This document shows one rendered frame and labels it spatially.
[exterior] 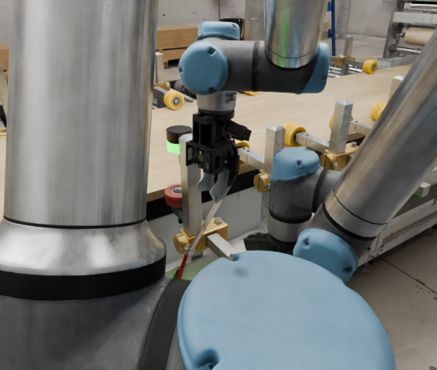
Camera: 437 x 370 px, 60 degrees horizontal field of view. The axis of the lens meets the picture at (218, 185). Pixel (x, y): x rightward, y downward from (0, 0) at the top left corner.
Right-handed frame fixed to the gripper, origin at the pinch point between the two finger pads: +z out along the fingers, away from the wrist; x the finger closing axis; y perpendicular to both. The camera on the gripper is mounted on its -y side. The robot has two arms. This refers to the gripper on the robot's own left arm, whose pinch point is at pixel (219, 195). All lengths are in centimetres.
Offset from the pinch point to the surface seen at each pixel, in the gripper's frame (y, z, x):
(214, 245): -1.2, 14.8, -1.5
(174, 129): -0.7, -12.1, -13.5
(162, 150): -28, 10, -45
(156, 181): -10.7, 10.2, -30.1
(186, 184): 1.5, -0.7, -8.2
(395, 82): -68, -17, 17
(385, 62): -283, 5, -36
